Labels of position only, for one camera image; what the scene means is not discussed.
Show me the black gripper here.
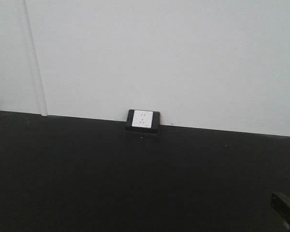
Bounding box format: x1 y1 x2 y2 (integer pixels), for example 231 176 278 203
271 192 290 232

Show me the black socket mounting box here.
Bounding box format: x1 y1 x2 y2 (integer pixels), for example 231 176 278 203
125 109 160 134

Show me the white wall power socket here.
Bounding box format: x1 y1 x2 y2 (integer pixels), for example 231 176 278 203
131 110 153 128

